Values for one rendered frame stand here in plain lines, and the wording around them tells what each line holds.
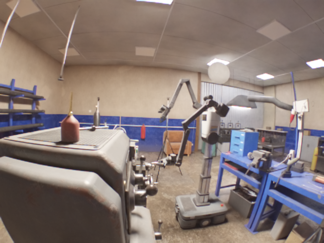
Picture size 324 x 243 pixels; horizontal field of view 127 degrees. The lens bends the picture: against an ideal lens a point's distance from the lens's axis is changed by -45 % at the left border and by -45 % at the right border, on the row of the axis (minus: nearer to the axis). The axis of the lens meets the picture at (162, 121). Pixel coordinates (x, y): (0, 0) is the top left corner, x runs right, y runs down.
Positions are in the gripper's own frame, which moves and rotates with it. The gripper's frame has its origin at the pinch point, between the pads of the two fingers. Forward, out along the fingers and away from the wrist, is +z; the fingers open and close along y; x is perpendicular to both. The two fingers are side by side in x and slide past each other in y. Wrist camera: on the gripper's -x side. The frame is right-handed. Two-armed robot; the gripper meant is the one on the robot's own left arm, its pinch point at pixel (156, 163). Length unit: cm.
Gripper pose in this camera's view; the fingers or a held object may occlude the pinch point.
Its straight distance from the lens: 161.4
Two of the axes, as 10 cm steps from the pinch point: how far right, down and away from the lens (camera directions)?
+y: 1.0, 6.9, -7.2
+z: -9.8, -0.4, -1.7
